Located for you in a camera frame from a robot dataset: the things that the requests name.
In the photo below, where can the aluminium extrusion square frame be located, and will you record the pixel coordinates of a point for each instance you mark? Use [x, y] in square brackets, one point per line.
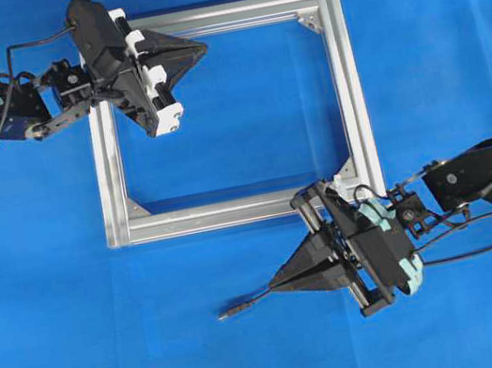
[127, 223]

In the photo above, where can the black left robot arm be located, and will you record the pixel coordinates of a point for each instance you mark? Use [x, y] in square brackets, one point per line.
[35, 107]

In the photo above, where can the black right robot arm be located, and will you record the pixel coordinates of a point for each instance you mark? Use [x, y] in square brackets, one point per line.
[454, 184]

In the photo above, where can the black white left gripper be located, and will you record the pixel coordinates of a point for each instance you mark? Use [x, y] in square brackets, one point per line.
[144, 90]

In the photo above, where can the blue table cloth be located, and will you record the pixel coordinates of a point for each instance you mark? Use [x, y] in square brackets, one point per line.
[260, 115]

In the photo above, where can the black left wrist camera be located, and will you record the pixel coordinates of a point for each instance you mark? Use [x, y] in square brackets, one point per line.
[95, 35]

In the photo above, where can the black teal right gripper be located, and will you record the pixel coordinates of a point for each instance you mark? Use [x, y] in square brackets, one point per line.
[361, 248]

